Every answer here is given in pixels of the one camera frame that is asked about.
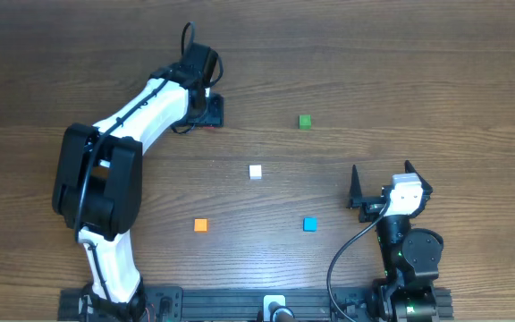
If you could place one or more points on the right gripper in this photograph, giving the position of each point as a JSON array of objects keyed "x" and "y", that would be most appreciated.
[{"x": 370, "y": 206}]

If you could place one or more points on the red cube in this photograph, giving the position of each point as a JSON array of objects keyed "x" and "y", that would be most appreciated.
[{"x": 210, "y": 128}]

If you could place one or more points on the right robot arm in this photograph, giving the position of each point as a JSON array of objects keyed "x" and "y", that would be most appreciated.
[{"x": 411, "y": 255}]

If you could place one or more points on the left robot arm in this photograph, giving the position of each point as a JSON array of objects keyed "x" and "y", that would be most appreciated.
[{"x": 159, "y": 112}]

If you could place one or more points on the blue cube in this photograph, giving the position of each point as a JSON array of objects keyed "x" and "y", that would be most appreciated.
[{"x": 309, "y": 224}]

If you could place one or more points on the green cube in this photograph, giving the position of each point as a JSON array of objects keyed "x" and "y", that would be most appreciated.
[{"x": 305, "y": 121}]

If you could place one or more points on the white cube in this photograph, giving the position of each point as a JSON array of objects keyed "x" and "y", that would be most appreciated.
[{"x": 255, "y": 172}]

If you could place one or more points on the orange cube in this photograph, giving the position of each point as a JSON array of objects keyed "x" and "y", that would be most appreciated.
[{"x": 200, "y": 225}]

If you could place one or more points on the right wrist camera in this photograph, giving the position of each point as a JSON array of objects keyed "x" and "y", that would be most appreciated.
[{"x": 405, "y": 193}]

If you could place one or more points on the mounting rail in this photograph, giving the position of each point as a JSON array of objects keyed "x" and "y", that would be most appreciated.
[{"x": 230, "y": 304}]

